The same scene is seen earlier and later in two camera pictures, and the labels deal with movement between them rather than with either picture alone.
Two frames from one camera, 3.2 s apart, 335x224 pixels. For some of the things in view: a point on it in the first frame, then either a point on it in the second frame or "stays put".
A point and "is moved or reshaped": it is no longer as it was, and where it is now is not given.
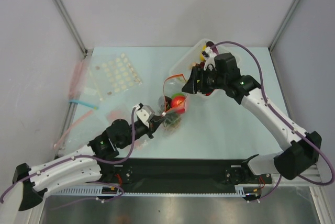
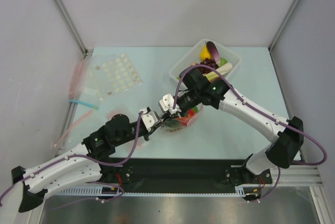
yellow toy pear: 202,57 stays put
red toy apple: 177,103 is moved or reshaped
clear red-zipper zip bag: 172,104 is moved or reshaped
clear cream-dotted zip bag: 114,75 stays put
